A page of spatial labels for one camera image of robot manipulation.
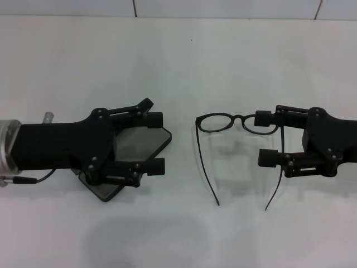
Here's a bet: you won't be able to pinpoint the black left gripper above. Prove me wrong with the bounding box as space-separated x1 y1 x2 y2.
9 107 118 185

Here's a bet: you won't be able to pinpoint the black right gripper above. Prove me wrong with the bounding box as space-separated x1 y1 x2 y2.
254 104 357 179

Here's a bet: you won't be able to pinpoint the black glasses case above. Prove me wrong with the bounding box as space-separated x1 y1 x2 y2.
73 126 173 202

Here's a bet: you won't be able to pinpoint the black glasses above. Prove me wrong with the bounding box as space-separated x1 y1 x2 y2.
195 112 287 210

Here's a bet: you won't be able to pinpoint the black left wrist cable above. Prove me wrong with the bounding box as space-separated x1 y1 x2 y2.
0 167 54 188

